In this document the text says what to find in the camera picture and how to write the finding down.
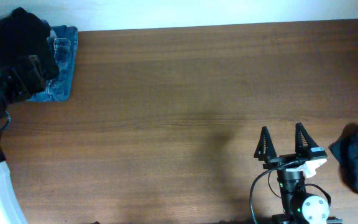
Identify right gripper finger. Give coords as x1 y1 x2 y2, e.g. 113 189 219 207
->
254 126 277 162
295 123 318 156

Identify black t-shirt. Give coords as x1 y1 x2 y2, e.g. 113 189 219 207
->
0 7 60 80

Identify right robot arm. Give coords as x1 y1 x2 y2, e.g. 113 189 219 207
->
249 123 343 224

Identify folded blue denim jeans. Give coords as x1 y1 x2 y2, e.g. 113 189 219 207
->
28 25 78 103

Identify right black cable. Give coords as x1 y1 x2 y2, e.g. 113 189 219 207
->
249 160 332 224

